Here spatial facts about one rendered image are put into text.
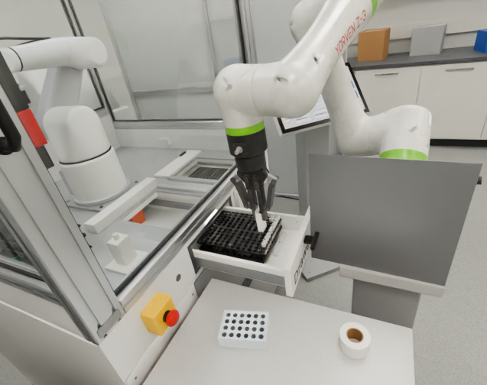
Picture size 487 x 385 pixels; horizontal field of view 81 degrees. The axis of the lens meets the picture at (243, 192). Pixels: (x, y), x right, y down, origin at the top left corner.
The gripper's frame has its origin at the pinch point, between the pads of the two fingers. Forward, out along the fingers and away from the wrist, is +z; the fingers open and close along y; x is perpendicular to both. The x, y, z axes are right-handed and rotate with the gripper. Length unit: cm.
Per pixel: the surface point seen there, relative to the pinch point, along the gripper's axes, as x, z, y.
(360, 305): 15, 45, 26
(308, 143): 96, 18, -10
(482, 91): 288, 45, 109
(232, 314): -17.7, 19.9, -4.7
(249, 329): -20.3, 20.1, 1.7
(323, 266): 80, 97, -1
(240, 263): -7.6, 10.5, -4.9
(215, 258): -7.7, 10.6, -13.0
